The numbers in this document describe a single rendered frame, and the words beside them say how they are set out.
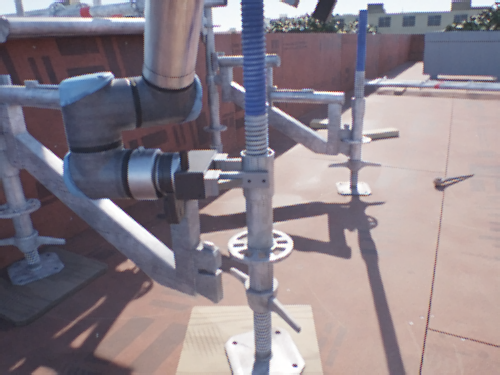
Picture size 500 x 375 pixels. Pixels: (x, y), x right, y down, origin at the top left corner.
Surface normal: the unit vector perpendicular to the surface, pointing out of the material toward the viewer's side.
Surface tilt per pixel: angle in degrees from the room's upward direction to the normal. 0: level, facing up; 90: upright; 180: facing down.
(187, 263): 90
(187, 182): 90
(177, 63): 125
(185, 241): 90
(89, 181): 91
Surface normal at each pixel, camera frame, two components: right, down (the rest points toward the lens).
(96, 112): 0.44, 0.32
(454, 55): -0.47, 0.34
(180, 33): 0.34, 0.79
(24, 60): 0.89, 0.14
